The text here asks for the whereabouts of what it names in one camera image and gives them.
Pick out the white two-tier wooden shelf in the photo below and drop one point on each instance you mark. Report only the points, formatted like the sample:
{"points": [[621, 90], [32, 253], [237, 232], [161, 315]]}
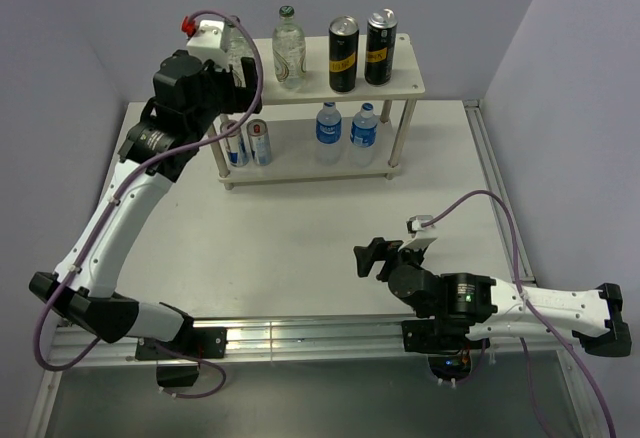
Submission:
{"points": [[290, 117]]}

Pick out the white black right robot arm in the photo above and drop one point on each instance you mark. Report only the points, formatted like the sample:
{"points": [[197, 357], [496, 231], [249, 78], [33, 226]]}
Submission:
{"points": [[592, 317]]}

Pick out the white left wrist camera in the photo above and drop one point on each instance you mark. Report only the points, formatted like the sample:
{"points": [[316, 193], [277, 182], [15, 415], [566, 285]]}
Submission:
{"points": [[207, 40]]}

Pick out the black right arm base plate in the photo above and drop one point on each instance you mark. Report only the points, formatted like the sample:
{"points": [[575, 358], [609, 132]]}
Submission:
{"points": [[433, 337]]}

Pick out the dark can yellow band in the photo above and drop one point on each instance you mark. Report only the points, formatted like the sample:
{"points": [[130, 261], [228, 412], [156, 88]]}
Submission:
{"points": [[380, 46]]}

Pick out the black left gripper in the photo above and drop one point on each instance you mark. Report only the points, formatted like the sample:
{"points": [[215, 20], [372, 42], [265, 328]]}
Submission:
{"points": [[236, 100]]}

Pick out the blue silver energy can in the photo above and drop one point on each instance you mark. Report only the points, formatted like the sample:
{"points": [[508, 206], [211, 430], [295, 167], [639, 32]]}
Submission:
{"points": [[257, 132], [234, 144]]}

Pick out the dark can silver top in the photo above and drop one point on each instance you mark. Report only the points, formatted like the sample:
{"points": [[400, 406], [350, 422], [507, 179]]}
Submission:
{"points": [[343, 53]]}

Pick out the clear glass bottle green cap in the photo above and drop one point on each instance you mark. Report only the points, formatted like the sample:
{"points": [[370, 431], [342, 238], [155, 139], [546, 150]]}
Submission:
{"points": [[289, 50]]}

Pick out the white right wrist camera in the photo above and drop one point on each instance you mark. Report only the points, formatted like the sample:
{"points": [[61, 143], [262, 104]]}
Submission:
{"points": [[422, 233]]}

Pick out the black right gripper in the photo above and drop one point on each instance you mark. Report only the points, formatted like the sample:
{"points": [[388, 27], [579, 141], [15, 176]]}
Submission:
{"points": [[377, 250]]}

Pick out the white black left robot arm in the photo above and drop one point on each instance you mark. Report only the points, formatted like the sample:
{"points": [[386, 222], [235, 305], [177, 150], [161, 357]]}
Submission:
{"points": [[82, 288]]}

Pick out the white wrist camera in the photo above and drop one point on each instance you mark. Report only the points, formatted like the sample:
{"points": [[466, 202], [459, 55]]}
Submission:
{"points": [[207, 40], [422, 233]]}

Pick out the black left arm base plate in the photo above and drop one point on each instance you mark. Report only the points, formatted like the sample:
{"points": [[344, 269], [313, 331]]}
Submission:
{"points": [[177, 361]]}

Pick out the Pocari Sweat bottle blue cap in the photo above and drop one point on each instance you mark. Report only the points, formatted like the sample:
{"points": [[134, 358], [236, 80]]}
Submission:
{"points": [[363, 135]]}

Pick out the aluminium mounting rail frame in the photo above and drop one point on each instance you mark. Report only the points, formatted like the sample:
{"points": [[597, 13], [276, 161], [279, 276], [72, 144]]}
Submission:
{"points": [[313, 350]]}

